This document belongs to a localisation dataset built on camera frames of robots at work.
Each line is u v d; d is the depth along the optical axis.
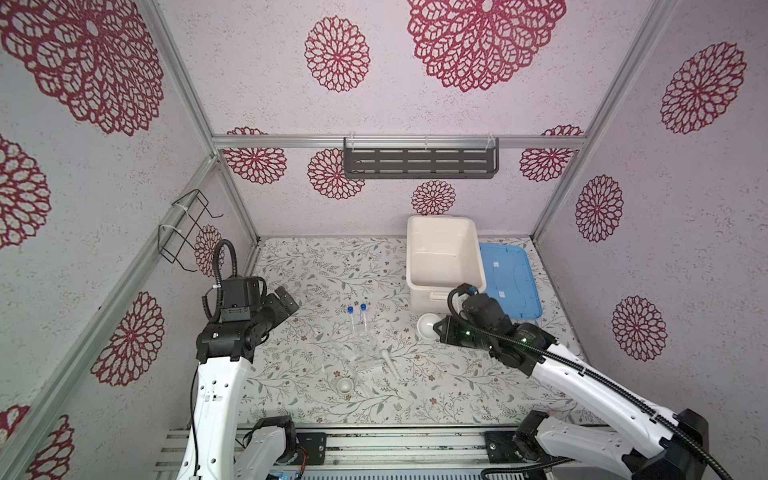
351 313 0.83
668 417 0.41
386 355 0.88
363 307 0.83
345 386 0.83
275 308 0.65
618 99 0.82
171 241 0.73
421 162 1.00
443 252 1.14
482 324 0.56
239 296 0.52
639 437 0.41
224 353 0.46
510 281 1.07
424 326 0.75
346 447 0.75
